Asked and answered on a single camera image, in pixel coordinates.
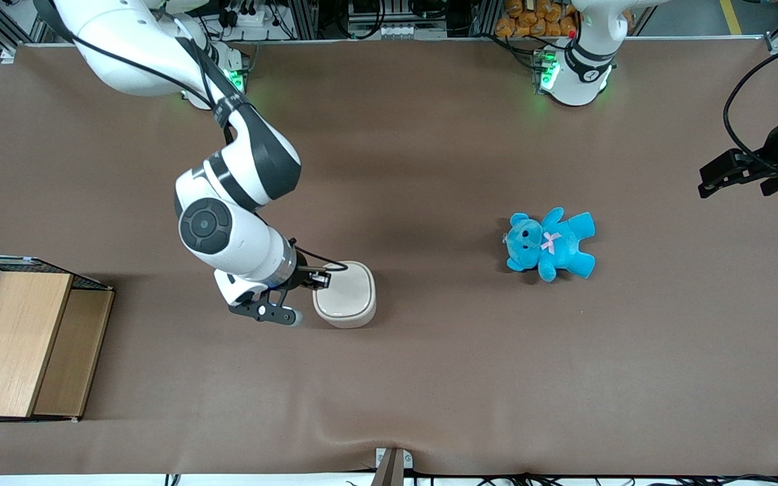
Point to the white power strip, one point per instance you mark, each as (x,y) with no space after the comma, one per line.
(402,30)
(247,17)

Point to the white lidded trash can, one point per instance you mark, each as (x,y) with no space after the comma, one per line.
(352,297)

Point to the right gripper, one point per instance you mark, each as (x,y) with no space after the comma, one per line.
(302,268)

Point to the orange plush toys pile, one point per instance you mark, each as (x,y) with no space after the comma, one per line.
(531,23)

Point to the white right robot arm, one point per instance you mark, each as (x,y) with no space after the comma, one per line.
(240,243)

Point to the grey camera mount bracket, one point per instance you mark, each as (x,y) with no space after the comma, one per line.
(389,472)

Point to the brown table mat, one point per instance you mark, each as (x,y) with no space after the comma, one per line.
(429,135)

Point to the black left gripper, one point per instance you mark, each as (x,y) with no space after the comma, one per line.
(770,159)

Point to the blue teddy bear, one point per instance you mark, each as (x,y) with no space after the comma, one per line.
(564,243)

